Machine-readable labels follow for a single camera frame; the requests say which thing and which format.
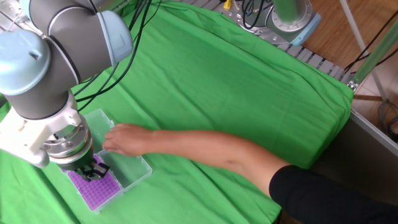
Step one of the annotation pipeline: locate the person's bare forearm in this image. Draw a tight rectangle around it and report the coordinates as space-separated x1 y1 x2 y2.
149 129 292 198

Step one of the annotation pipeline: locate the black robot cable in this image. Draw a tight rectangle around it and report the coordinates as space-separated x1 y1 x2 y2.
76 0 162 113
73 0 147 97

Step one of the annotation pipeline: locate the white metal pole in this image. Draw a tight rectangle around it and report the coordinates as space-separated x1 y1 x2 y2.
338 0 389 101

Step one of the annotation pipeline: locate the green wrapped frame post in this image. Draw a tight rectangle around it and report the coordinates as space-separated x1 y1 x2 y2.
347 18 398 91

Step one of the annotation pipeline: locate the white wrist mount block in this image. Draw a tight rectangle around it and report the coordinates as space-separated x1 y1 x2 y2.
0 91 83 169

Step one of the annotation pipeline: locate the person's bare hand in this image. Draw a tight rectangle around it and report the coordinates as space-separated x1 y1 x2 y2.
101 123 155 157

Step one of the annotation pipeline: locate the green table cloth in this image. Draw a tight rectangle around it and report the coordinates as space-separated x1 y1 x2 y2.
0 0 355 224

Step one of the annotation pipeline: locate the black shirt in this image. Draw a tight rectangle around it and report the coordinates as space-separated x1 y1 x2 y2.
269 164 398 224

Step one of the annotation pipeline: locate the clear tip box purple rack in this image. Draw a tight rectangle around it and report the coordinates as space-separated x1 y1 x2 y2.
67 149 153 214

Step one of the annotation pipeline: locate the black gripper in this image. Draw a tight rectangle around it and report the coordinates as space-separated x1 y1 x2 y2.
57 149 111 183

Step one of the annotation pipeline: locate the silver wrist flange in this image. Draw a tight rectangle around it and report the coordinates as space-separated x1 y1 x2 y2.
43 119 94 166

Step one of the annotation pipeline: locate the black base cable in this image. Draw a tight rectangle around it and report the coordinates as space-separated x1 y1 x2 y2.
241 0 274 30

